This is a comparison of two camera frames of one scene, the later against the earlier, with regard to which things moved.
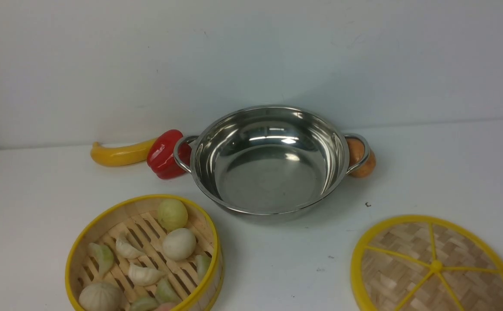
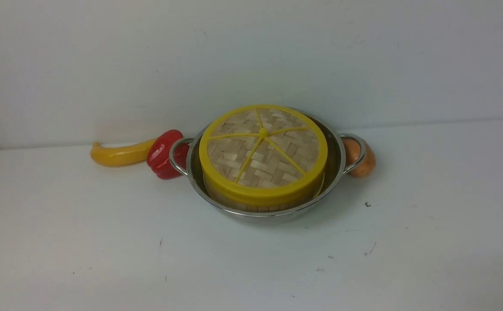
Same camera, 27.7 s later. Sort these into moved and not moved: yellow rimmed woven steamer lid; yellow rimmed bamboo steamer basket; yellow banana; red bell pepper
Moved: yellow rimmed bamboo steamer basket; yellow rimmed woven steamer lid
Not moved: yellow banana; red bell pepper
